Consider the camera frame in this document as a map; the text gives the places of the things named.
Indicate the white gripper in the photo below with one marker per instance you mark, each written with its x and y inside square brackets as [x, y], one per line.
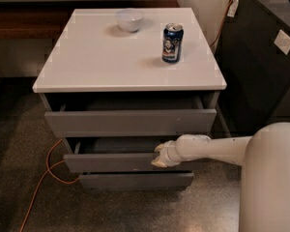
[167, 153]

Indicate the grey drawer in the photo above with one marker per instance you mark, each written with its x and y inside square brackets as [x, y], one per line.
[137, 181]
[128, 115]
[119, 154]

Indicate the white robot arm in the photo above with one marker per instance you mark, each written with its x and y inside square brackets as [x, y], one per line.
[265, 180]

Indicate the grey top drawer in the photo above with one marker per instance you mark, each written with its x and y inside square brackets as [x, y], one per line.
[128, 115]

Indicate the grey bottom drawer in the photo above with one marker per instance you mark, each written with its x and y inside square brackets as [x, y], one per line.
[137, 181]

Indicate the white top drawer cabinet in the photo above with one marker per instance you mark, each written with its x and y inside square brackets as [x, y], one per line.
[93, 56]

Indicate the blue soda can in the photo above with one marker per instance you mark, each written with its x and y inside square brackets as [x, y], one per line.
[172, 42]

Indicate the white bowl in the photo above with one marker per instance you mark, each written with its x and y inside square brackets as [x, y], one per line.
[129, 20]

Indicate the dark grey bin cabinet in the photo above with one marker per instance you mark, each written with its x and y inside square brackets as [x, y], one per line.
[256, 71]

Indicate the white label on bin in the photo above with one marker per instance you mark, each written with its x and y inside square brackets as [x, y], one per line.
[282, 41]

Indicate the dark wooden bench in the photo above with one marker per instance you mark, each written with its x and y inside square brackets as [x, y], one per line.
[46, 20]

